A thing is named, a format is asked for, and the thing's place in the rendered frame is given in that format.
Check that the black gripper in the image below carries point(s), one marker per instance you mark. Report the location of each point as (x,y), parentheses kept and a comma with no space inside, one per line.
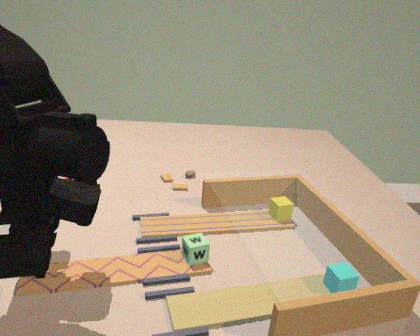
(26,250)

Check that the brown strip with zigzag pattern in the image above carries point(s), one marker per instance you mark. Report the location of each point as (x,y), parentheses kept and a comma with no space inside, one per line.
(110,271)

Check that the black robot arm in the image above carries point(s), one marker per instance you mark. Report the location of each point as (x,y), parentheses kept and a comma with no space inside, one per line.
(45,137)

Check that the light green cube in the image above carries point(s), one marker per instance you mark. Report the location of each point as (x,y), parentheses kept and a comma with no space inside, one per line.
(195,248)

